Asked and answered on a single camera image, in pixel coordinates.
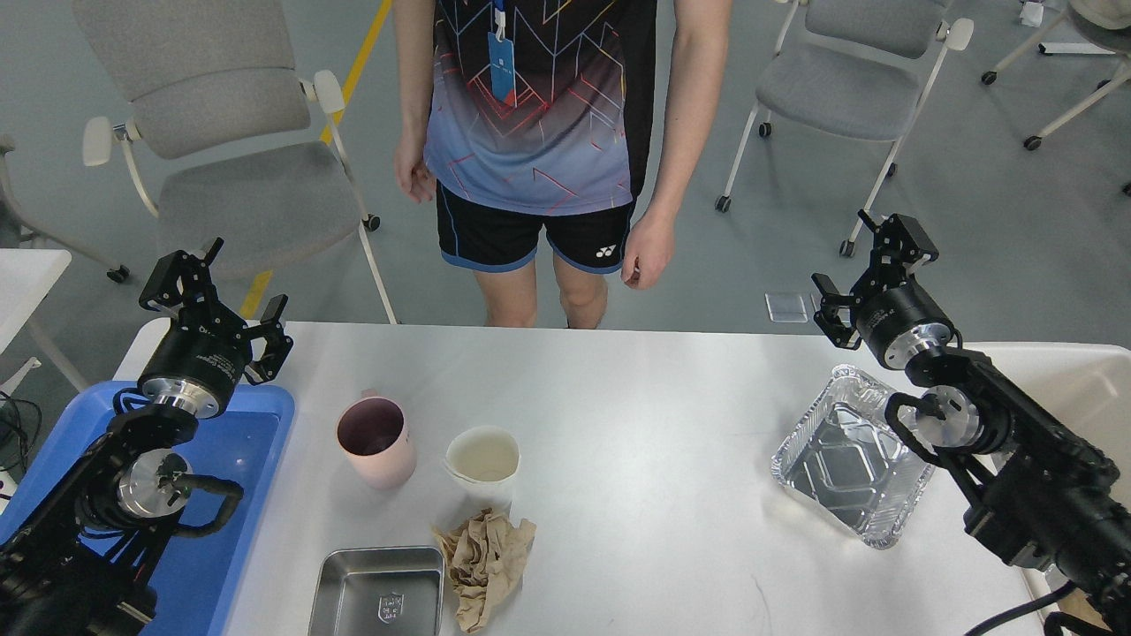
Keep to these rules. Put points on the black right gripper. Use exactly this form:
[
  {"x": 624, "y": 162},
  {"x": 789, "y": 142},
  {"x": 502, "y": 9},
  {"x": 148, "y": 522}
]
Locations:
[{"x": 887, "y": 310}]

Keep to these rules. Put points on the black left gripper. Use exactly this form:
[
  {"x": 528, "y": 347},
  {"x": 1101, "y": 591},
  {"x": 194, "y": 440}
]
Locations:
[{"x": 200, "y": 360}]

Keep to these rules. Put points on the aluminium foil tray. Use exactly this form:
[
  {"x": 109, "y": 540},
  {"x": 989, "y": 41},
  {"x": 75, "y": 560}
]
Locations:
[{"x": 843, "y": 457}]

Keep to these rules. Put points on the pink plastic mug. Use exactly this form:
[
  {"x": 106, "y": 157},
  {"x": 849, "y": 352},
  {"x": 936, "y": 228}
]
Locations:
[{"x": 374, "y": 436}]

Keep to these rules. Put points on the white paper cup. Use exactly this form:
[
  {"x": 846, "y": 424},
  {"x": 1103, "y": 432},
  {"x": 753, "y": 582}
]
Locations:
[{"x": 485, "y": 461}]

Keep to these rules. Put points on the stainless steel tray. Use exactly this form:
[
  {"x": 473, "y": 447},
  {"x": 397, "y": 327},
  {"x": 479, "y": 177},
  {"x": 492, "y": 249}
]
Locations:
[{"x": 379, "y": 591}]

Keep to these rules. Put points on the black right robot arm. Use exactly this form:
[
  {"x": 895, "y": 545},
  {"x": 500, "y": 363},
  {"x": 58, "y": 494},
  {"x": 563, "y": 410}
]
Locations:
[{"x": 1039, "y": 495}]

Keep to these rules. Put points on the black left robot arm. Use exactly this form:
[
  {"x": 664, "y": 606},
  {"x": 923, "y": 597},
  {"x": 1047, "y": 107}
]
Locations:
[{"x": 81, "y": 563}]

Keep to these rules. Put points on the floor outlet cover left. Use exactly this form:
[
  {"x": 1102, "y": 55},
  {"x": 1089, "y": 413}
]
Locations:
[{"x": 786, "y": 307}]

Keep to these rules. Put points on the grey office chair left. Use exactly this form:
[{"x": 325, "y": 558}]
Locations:
[{"x": 224, "y": 138}]

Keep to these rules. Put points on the grey office chair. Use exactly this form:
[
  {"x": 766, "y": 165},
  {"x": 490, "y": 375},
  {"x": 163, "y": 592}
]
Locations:
[
  {"x": 843, "y": 93},
  {"x": 224, "y": 138}
]

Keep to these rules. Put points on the white side table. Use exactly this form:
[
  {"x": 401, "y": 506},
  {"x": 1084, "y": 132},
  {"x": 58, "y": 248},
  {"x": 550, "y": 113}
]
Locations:
[{"x": 27, "y": 275}]

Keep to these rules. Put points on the grey office chair right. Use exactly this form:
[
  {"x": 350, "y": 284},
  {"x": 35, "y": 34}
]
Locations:
[{"x": 843, "y": 93}]

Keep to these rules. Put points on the white plastic bin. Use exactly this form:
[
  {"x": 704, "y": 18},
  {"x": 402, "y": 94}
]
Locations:
[{"x": 1085, "y": 387}]

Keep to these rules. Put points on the person in patterned shirt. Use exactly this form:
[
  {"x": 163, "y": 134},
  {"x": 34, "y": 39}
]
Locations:
[{"x": 529, "y": 119}]

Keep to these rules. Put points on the crumpled brown paper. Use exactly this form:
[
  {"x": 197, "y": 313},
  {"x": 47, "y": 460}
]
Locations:
[{"x": 486, "y": 557}]

